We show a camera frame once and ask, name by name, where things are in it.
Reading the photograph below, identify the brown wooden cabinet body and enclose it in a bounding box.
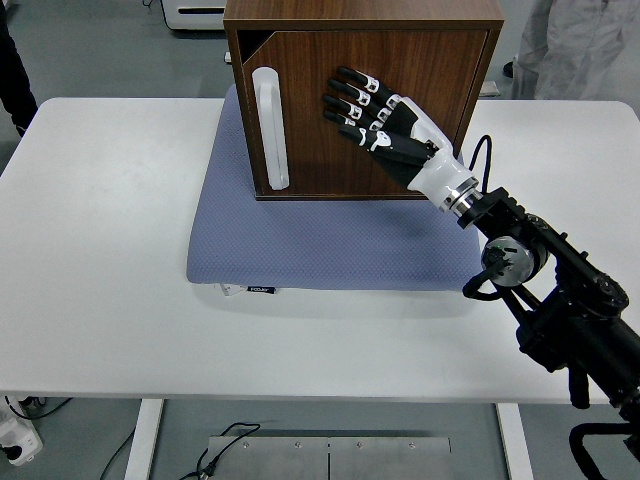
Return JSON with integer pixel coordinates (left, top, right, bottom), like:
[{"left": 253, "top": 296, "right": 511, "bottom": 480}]
[{"left": 222, "top": 0, "right": 504, "bottom": 202}]

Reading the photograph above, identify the white table leg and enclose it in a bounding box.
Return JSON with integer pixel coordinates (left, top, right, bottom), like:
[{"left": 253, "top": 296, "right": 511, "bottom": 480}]
[
  {"left": 496, "top": 402, "right": 534, "bottom": 480},
  {"left": 123, "top": 399, "right": 165, "bottom": 480}
]

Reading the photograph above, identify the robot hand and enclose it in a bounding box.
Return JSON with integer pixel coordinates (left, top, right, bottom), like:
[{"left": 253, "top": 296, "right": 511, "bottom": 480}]
[{"left": 322, "top": 65, "right": 476, "bottom": 207}]

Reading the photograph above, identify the black cable with plug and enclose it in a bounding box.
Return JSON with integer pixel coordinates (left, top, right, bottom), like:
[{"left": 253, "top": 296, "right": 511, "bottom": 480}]
[{"left": 177, "top": 422, "right": 262, "bottom": 480}]

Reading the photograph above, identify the thin black floor cable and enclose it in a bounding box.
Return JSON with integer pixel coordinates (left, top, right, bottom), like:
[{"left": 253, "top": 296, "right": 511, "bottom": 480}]
[{"left": 98, "top": 430, "right": 137, "bottom": 480}]

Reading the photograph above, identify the white cabinet door handle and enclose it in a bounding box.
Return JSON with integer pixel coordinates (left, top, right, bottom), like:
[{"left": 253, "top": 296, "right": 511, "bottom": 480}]
[{"left": 251, "top": 66, "right": 291, "bottom": 191}]

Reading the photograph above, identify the black cable at power strip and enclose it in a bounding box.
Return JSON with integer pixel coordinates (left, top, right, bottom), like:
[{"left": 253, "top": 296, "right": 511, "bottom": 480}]
[{"left": 4, "top": 396, "right": 74, "bottom": 421}]

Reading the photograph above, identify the white power strip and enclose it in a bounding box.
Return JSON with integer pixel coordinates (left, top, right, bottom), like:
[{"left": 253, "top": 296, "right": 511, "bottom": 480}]
[{"left": 0, "top": 409, "right": 44, "bottom": 467}]

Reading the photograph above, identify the blue-grey textured mat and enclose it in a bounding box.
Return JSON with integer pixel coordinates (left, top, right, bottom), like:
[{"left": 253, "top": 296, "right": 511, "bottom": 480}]
[{"left": 186, "top": 83, "right": 481, "bottom": 292}]

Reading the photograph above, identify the person in dark clothing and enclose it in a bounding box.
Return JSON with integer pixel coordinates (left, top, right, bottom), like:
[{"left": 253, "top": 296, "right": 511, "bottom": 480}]
[{"left": 0, "top": 0, "right": 39, "bottom": 137}]

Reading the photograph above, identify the grey metal plate with screws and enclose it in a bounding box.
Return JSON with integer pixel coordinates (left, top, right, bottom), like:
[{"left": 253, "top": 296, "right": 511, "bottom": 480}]
[{"left": 206, "top": 436, "right": 452, "bottom": 480}]

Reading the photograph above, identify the person in light clothing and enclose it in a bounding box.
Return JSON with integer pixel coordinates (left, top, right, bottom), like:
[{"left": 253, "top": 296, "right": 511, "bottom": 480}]
[{"left": 502, "top": 0, "right": 640, "bottom": 101}]

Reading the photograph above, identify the brown wooden cabinet door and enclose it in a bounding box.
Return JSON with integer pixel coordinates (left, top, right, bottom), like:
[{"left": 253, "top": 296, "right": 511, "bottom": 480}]
[{"left": 243, "top": 28, "right": 490, "bottom": 196}]

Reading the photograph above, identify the white appliance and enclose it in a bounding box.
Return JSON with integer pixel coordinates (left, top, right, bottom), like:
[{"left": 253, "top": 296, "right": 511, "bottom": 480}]
[{"left": 162, "top": 0, "right": 229, "bottom": 32}]

